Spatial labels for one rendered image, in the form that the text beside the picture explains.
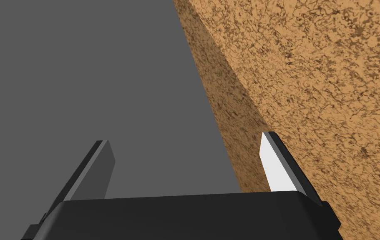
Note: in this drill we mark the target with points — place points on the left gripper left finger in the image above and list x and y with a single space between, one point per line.
91 176

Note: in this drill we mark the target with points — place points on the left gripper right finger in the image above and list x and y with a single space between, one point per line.
281 170

